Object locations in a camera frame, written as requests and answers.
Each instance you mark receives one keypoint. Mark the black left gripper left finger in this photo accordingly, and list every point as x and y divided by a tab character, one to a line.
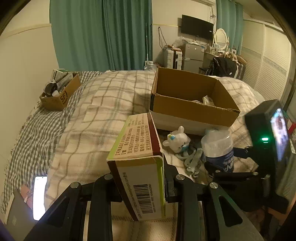
65	219

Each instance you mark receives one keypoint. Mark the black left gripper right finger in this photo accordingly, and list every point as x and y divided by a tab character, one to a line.
205	212

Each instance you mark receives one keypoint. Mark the clear plastic bottle blue label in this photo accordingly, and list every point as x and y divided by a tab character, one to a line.
217	147

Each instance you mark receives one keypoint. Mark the grey plastic clip tool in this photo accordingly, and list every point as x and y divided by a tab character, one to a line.
191	158

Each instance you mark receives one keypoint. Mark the green white medicine box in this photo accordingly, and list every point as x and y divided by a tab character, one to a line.
136	162

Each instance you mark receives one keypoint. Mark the lit white smartphone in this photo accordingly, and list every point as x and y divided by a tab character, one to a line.
38	197

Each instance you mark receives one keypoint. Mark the dark laptop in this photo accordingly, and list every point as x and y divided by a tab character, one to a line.
20	217

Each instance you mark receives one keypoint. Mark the black phone screen device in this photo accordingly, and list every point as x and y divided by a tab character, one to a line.
268	131

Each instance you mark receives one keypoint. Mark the grey checked bed sheet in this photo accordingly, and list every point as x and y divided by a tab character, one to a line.
38	139

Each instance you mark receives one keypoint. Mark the white bear plush toy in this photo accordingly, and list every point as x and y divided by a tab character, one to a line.
177	140

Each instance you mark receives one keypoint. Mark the large open cardboard box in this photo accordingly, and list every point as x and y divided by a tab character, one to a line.
196	102

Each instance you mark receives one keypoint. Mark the plaid beige blanket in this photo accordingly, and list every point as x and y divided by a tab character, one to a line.
104	105

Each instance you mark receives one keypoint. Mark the small SF cardboard box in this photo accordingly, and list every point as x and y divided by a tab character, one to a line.
59	89

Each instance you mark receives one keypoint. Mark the black clothing pile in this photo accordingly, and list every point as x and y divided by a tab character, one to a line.
222	67

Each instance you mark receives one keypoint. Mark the white sliding wardrobe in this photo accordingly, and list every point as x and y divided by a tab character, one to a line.
267	52

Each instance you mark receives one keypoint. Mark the grey small refrigerator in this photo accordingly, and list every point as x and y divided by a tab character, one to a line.
193	56

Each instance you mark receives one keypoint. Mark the white oval mirror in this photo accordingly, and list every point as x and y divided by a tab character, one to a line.
221	40

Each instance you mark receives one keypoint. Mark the white drawer cabinet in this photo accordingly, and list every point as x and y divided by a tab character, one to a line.
173	58

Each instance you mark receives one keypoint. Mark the large water jug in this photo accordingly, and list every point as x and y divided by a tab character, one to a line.
149	66

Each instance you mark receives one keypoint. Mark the green curtain right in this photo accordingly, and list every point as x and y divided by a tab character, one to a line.
230	19

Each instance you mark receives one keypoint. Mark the green curtain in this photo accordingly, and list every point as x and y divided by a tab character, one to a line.
230	19
101	35

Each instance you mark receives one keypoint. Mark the green curtain left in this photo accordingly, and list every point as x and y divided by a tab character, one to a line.
101	35

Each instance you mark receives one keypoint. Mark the black wall television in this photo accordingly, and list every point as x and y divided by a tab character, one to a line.
196	27

